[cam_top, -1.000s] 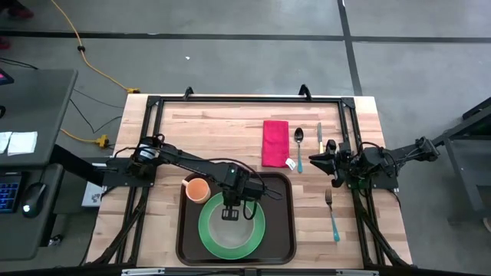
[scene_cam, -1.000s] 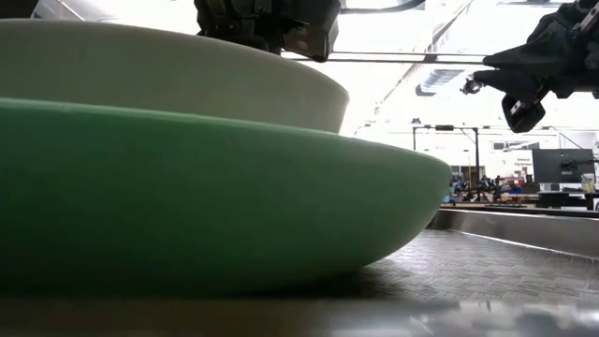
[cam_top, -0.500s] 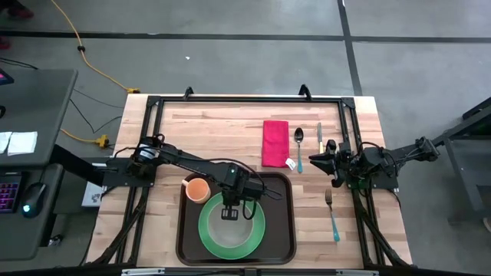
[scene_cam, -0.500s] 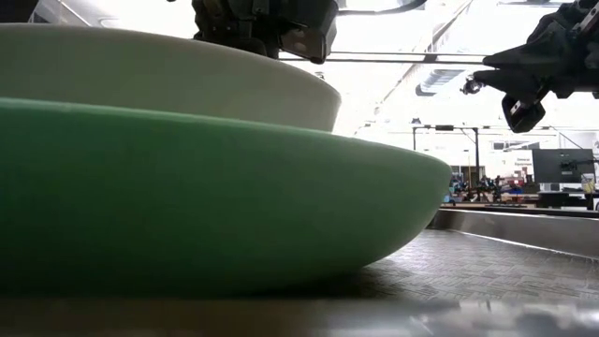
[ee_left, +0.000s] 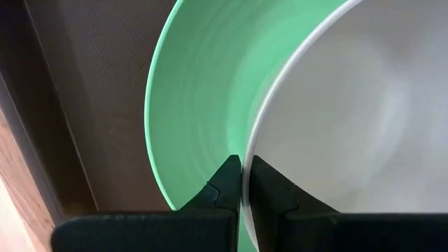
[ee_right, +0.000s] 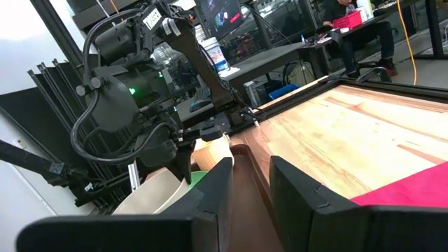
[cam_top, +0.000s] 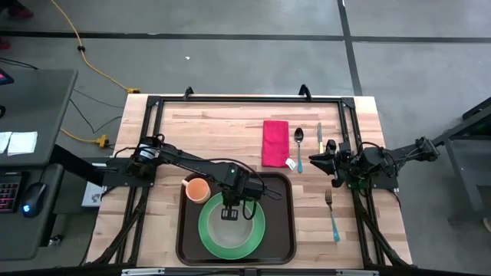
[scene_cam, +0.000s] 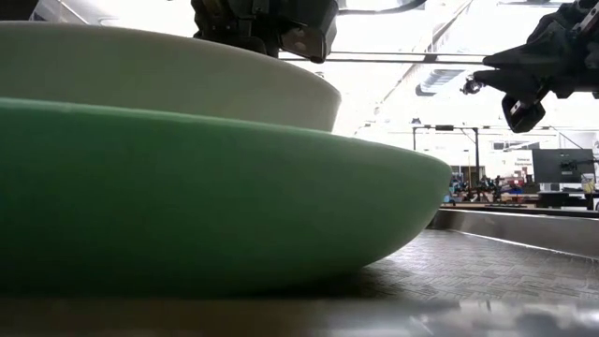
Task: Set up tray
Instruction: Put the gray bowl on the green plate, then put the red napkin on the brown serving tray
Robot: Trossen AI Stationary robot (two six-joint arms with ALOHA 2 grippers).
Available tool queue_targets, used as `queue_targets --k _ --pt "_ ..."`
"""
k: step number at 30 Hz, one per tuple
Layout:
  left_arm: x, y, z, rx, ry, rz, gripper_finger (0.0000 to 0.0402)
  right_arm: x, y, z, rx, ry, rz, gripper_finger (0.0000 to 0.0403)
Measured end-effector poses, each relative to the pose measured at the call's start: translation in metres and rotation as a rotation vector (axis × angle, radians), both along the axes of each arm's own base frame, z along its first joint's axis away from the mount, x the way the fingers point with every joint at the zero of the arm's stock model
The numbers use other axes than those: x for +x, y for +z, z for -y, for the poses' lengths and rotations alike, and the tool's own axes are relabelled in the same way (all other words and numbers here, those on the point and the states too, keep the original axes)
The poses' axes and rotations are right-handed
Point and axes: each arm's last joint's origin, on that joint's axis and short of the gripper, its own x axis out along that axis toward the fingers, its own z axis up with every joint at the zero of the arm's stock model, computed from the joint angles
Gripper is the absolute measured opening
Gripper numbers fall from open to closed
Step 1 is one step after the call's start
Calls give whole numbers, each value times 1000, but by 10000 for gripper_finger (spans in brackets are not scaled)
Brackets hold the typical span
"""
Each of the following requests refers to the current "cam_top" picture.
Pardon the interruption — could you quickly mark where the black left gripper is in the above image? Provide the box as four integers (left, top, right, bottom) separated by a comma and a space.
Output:
219, 173, 266, 222

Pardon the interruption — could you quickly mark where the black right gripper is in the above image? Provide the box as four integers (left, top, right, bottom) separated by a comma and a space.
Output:
308, 139, 353, 189

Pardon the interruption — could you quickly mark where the white bowl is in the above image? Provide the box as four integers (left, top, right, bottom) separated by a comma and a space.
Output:
208, 204, 255, 251

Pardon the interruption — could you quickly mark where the green plate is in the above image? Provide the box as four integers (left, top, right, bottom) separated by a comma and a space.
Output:
197, 191, 267, 261

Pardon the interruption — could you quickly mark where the knife with cream handle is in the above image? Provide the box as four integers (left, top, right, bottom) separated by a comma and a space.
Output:
316, 121, 325, 155

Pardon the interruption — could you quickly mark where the spoon with teal handle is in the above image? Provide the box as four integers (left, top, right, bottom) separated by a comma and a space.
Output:
293, 126, 305, 174

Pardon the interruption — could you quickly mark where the orange cup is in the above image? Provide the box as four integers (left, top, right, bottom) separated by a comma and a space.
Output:
180, 176, 213, 205

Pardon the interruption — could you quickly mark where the red cloth napkin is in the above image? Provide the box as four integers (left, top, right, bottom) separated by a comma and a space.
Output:
261, 119, 298, 171

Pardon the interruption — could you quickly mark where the fork with teal handle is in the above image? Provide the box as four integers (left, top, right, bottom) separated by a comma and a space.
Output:
325, 187, 341, 244

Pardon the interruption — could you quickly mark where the dark brown serving tray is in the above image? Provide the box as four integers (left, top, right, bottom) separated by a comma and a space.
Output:
175, 171, 298, 267

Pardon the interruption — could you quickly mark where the white printed card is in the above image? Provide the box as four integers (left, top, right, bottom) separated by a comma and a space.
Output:
81, 181, 107, 209

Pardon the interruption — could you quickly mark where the black metal stand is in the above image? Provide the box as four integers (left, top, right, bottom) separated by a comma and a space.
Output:
432, 97, 491, 224

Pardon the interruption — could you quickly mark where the black computer mouse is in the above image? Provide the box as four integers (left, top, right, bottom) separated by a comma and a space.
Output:
20, 182, 48, 219

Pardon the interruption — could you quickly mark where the white paper sheet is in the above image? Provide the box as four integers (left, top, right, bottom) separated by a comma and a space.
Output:
0, 131, 13, 155
7, 130, 39, 156

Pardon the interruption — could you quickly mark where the dark grey desk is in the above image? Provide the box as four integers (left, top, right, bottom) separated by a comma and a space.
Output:
0, 68, 78, 262

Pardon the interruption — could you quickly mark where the black keyboard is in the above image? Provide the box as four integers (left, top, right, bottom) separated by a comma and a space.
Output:
0, 172, 22, 215

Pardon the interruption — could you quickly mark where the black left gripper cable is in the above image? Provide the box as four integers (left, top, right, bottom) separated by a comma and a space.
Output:
240, 182, 284, 222

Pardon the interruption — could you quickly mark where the black aluminium rig frame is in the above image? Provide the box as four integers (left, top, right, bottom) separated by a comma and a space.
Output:
86, 84, 414, 270

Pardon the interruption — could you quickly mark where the short yellow power cord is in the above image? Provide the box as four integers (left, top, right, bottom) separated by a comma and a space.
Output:
60, 127, 111, 150

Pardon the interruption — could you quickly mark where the long yellow extension cord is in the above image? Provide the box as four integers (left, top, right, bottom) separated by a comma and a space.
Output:
51, 0, 142, 95

